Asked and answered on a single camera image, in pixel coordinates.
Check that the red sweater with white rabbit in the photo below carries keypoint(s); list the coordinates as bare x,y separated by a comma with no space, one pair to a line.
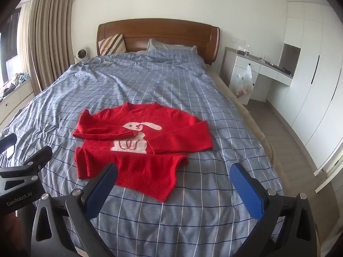
139,144

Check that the beige bed base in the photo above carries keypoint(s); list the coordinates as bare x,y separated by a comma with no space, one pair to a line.
249,112

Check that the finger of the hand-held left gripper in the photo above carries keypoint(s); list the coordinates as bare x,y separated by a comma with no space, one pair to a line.
8,143
40,156

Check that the beige curtain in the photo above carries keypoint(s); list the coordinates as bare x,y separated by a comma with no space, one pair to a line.
49,29

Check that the small white fan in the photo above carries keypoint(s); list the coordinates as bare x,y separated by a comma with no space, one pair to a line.
79,53

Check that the white desk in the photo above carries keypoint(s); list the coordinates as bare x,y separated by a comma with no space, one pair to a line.
249,69

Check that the clear plastic bag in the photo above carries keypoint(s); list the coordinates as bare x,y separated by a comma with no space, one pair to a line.
245,83

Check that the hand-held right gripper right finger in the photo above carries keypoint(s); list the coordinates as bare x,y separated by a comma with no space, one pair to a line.
246,190

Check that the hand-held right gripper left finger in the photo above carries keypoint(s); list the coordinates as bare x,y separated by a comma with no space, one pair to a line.
103,187

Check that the white window cabinet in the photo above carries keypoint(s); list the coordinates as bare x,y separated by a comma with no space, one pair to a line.
16,104

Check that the brown striped pillow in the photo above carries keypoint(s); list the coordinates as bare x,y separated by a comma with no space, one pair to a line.
112,45

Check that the wooden headboard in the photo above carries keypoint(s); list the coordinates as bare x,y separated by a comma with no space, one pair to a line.
160,34

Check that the grey pillow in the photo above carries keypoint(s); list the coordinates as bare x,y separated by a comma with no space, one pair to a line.
168,46

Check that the tissue box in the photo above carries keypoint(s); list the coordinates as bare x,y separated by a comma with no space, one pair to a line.
242,51

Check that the white wardrobe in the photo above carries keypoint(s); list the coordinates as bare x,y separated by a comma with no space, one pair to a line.
310,72

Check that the pile of clothes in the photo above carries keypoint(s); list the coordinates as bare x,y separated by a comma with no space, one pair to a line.
13,84

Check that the flat black device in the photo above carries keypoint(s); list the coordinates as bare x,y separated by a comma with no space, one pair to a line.
284,70

